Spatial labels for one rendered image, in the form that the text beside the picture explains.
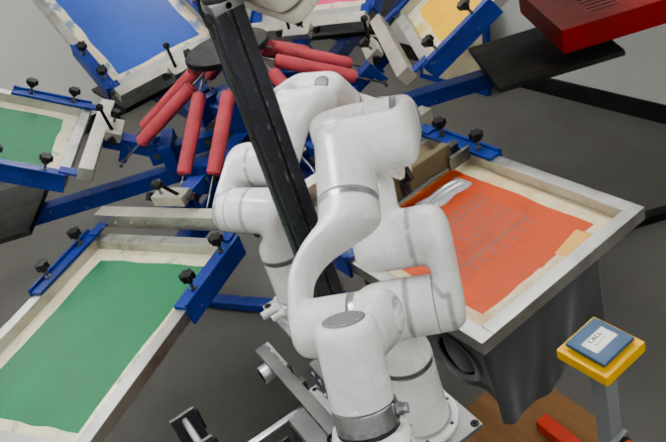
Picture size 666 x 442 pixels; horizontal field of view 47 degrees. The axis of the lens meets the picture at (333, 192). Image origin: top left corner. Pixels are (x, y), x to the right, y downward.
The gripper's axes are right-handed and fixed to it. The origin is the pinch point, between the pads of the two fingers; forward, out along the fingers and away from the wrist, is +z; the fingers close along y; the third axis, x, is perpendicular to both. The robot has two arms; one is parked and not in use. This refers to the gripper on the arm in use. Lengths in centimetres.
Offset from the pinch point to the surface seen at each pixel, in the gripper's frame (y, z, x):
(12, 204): -139, 6, -86
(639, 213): 59, 3, 27
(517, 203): 28.1, 6.1, 17.1
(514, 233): 36.2, 6.0, 6.7
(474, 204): 18.0, 6.0, 10.3
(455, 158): 2.6, 0.5, 19.4
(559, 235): 46.2, 6.0, 12.3
